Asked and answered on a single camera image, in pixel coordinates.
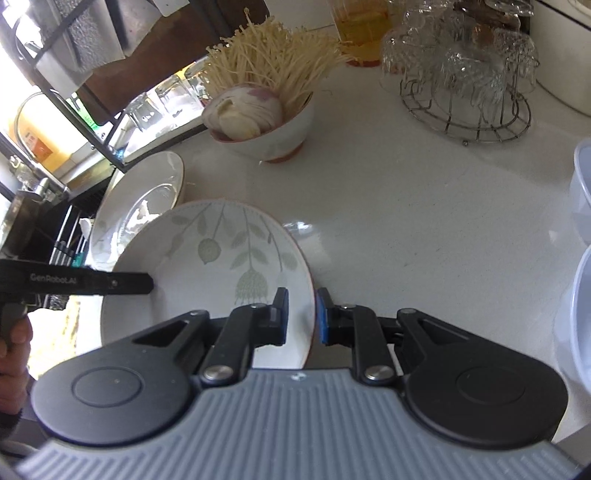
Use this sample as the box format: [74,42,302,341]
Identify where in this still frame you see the bundle of enoki mushrooms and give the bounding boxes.
[202,17,352,110]

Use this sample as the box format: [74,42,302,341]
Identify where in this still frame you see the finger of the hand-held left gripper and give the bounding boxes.
[111,271,154,296]

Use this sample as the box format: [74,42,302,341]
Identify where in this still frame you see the orange drinking glass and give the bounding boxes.
[329,0,394,68]

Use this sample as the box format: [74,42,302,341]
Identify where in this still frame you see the clear drinking glass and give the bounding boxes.
[124,91,161,136]
[154,74,193,117]
[185,59,212,101]

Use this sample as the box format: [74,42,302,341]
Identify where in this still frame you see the white bowl with red foot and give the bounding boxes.
[209,89,316,164]

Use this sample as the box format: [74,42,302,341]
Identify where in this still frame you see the stack of clear glass cups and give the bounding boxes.
[379,0,540,126]

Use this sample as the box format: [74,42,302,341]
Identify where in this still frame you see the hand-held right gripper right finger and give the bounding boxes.
[315,287,468,387]

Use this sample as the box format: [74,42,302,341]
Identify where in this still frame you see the plain white deep plate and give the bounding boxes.
[88,151,187,274]

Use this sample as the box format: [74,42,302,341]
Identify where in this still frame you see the black metal dish rack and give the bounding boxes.
[0,0,139,278]

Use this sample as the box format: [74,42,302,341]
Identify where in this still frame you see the pale purple onion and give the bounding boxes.
[203,86,284,141]

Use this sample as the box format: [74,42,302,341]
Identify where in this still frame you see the grey hanging cloth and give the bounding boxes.
[33,0,126,89]

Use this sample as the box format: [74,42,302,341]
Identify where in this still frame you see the leaf patterned white plate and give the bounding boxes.
[100,199,317,370]

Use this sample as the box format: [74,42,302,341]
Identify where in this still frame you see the round wire cup rack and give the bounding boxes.
[399,78,533,145]

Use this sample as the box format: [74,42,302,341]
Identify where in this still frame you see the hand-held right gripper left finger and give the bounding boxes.
[131,287,290,387]

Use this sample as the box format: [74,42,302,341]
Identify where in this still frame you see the translucent plastic container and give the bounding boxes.
[554,244,591,385]
[569,138,591,246]

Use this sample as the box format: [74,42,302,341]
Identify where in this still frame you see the person's left hand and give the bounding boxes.
[0,318,35,412]

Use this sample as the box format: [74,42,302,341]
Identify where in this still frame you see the chrome faucet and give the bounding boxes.
[9,157,71,205]

